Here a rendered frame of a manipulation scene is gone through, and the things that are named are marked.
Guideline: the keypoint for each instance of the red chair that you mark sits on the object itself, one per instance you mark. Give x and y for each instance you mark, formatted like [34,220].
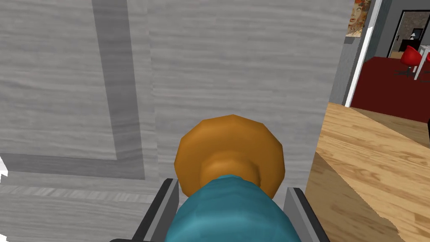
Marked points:
[410,57]

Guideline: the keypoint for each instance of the white table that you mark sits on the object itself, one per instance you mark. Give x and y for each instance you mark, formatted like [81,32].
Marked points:
[422,60]

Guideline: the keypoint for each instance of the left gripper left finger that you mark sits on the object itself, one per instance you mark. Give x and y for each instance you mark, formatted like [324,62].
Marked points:
[160,211]

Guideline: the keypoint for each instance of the orange and teal door knob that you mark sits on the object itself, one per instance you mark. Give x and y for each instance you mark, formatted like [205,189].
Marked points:
[231,174]

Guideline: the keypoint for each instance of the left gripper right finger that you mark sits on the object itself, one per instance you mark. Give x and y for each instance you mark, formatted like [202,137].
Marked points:
[304,215]

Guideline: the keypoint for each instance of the portrait picture on wall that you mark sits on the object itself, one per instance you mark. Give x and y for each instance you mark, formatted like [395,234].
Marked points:
[359,16]

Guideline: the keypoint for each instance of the dark cabinet with lamp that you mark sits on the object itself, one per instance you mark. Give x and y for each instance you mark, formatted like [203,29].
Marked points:
[410,42]

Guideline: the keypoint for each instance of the grey wooden door leaf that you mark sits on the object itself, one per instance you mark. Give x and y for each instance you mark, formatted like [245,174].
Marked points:
[201,67]

